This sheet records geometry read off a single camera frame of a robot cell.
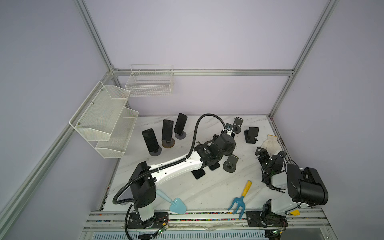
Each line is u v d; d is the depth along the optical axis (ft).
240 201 2.61
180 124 3.53
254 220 2.40
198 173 2.90
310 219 2.51
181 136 3.53
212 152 1.82
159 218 2.44
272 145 3.39
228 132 2.12
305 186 1.49
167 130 3.16
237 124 3.52
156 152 3.24
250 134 3.34
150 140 2.96
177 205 2.56
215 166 3.03
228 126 2.09
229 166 2.89
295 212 2.45
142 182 1.38
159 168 1.47
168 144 3.39
